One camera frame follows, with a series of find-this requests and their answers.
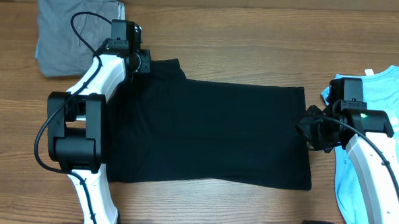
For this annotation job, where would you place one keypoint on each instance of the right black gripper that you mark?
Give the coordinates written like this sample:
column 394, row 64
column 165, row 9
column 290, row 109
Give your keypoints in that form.
column 303, row 127

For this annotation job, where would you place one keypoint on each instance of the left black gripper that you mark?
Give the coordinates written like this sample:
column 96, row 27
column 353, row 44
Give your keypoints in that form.
column 145, row 64

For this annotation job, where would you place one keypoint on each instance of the black t-shirt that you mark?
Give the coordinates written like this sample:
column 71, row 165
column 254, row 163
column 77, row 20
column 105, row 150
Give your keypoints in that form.
column 165, row 126

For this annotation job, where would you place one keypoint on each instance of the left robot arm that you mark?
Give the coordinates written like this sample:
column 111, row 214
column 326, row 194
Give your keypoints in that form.
column 77, row 124

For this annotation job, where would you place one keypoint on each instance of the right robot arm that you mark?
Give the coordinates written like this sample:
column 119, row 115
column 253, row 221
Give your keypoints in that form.
column 367, row 137

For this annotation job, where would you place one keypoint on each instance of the folded grey shorts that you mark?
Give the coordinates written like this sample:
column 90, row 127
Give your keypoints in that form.
column 59, row 51

